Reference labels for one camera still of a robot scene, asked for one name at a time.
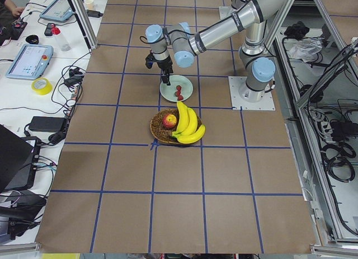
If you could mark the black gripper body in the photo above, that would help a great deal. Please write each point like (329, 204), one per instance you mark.
(165, 65)

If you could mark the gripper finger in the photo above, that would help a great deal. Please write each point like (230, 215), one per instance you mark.
(165, 78)

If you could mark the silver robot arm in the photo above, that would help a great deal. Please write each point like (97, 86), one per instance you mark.
(175, 44)

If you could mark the light green plate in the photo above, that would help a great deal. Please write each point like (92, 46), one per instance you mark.
(168, 92)

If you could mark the red apple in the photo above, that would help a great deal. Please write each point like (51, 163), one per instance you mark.
(169, 121)

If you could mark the brown wicker basket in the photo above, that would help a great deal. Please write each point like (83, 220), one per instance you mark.
(164, 135)

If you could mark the yellow banana bunch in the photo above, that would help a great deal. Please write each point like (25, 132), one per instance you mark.
(187, 131)

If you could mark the white paper cup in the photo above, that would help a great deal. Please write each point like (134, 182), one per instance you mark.
(90, 4)

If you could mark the clear bottle red cap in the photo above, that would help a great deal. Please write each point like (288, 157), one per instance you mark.
(60, 38)

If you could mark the yellow tape roll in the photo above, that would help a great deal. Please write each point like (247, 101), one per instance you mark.
(41, 86)

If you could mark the far blue teach pendant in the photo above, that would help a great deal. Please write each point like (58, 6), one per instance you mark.
(58, 10)

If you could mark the blue teach pendant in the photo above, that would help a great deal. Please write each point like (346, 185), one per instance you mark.
(31, 62)
(58, 10)

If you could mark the black phone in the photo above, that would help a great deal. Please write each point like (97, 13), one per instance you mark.
(48, 31)

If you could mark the black power adapter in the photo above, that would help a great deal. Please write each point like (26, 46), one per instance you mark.
(46, 124)

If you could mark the black small bowl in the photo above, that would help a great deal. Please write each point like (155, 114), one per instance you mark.
(32, 39)

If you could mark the near blue teach pendant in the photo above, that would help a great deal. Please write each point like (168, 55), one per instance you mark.
(31, 62)

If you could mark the black laptop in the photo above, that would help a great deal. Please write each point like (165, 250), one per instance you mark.
(18, 158)

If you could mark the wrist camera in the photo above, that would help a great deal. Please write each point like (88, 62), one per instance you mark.
(149, 60)

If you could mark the aluminium frame post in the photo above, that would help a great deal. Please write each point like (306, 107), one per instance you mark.
(83, 22)

